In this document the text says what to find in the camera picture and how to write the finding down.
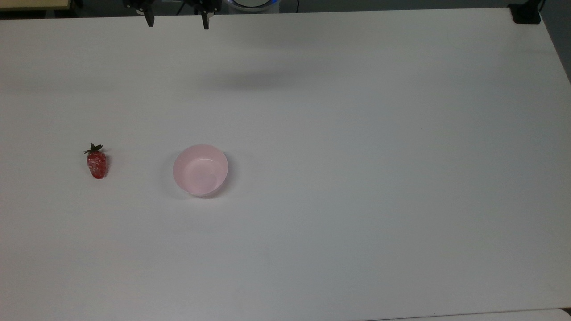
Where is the black clamp with pole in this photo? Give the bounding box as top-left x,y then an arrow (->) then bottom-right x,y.
508,0 -> 546,25

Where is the pink plastic bowl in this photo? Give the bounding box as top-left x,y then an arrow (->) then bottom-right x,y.
172,144 -> 229,198

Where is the light wooden table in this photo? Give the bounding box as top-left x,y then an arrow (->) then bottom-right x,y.
0,0 -> 73,11

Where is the red strawberry with green leaves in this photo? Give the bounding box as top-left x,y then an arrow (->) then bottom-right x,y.
84,143 -> 108,180

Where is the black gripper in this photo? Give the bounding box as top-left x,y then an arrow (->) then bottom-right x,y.
123,0 -> 222,30

